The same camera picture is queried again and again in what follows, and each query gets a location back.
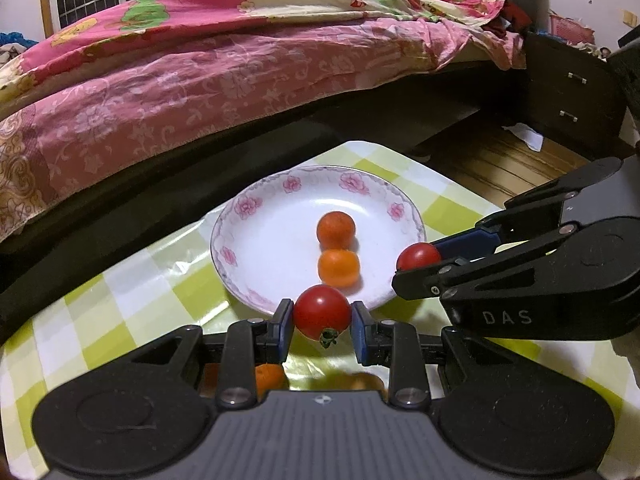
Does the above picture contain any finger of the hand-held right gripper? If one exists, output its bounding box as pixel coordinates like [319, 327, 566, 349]
[434, 156, 624, 262]
[391, 222, 583, 303]

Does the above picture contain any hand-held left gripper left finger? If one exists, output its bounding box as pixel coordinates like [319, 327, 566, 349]
[131, 299, 296, 409]

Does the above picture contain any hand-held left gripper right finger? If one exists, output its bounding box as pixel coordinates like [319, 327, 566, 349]
[350, 301, 516, 409]

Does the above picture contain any small red tomato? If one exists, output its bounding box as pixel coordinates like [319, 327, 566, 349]
[396, 242, 443, 272]

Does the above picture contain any large red tomato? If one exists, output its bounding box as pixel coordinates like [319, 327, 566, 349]
[293, 284, 352, 349]

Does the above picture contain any small orange tangerine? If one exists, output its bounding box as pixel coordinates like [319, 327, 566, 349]
[254, 364, 287, 403]

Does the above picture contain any brown longan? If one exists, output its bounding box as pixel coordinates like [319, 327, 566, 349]
[345, 372, 388, 398]

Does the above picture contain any bright orange tangerine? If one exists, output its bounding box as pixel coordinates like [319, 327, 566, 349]
[318, 249, 361, 289]

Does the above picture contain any white floral rim plate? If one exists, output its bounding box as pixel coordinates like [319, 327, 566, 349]
[210, 165, 427, 315]

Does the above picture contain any dark orange tangerine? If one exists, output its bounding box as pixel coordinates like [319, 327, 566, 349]
[316, 211, 357, 251]

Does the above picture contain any white crumpled paper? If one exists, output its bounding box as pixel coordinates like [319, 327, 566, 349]
[501, 122, 545, 152]

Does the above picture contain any green checkered tablecloth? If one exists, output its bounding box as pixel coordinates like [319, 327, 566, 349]
[0, 140, 640, 480]

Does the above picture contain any dark nightstand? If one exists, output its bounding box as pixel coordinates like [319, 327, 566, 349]
[520, 30, 631, 161]

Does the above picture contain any red cloth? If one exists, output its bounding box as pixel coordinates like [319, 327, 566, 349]
[492, 0, 533, 36]

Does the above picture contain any pink basket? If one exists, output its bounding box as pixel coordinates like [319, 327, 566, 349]
[549, 12, 598, 48]

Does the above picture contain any pink floral bed sheet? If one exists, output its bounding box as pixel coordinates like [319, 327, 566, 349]
[0, 15, 526, 246]

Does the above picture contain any colourful printed quilt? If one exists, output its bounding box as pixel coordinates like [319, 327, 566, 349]
[0, 0, 507, 106]

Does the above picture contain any blue cloth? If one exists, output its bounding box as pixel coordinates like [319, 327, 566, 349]
[0, 31, 38, 52]

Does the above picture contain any dark bed frame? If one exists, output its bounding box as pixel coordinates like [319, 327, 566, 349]
[0, 0, 548, 341]

